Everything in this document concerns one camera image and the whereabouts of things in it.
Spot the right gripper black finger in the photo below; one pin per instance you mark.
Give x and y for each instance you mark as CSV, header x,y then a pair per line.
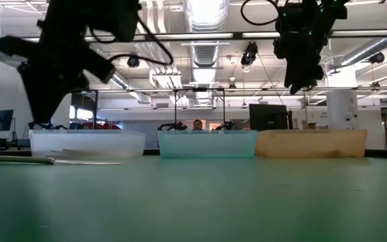
x,y
307,82
295,80

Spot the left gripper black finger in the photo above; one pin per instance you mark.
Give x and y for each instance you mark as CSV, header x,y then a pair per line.
x,y
66,85
39,94

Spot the plain white column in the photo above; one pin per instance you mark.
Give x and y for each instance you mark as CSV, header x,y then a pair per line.
x,y
64,114

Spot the long ceiling light strip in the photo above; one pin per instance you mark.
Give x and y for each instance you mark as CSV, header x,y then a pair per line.
x,y
197,35
260,34
370,32

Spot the white column with signs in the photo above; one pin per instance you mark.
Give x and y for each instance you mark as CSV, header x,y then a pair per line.
x,y
343,107

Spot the cardboard box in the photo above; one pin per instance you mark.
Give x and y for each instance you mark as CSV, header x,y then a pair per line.
x,y
311,125

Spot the black computer monitor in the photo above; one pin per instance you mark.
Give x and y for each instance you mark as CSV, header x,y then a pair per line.
x,y
268,117

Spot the red background object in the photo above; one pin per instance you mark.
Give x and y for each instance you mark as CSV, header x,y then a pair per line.
x,y
107,126

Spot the orange plastic bin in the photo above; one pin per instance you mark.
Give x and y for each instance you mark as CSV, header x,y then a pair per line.
x,y
311,142

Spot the clear plastic bin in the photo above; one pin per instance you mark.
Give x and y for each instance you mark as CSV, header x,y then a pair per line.
x,y
86,144

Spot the person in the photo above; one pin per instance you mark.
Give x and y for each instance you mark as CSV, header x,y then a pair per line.
x,y
197,125

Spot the teal plastic bin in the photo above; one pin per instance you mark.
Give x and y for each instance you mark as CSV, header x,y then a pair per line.
x,y
207,142

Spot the green table mat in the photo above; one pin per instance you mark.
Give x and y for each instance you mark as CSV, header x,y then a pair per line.
x,y
193,201

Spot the black hanging ceiling camera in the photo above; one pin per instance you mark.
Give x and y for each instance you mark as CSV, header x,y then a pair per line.
x,y
377,58
133,61
249,55

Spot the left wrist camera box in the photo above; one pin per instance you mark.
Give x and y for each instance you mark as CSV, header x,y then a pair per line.
x,y
116,20

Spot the silver spiral air duct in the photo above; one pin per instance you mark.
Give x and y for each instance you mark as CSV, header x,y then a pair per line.
x,y
365,50

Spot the silver round air duct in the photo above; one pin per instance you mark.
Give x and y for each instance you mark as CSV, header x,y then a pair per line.
x,y
205,20

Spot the black aluminium table frame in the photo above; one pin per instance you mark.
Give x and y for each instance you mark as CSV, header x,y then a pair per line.
x,y
386,153

